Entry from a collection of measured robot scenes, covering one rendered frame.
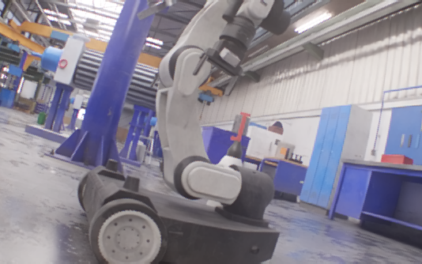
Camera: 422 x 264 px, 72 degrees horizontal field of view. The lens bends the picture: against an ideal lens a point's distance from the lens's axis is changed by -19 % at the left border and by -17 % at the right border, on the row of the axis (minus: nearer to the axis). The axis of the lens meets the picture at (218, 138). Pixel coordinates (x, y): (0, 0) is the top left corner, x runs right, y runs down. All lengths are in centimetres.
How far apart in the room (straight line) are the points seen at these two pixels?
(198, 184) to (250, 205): 23
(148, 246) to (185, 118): 42
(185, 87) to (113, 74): 193
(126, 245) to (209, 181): 37
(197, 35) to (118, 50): 189
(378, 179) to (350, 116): 142
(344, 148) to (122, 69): 365
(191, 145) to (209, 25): 40
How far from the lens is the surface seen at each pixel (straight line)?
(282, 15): 134
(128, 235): 87
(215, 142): 405
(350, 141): 551
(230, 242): 103
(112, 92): 292
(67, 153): 301
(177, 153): 109
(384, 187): 460
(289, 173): 668
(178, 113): 107
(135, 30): 304
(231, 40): 97
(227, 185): 112
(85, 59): 499
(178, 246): 97
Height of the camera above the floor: 34
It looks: 4 degrees up
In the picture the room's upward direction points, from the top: 16 degrees clockwise
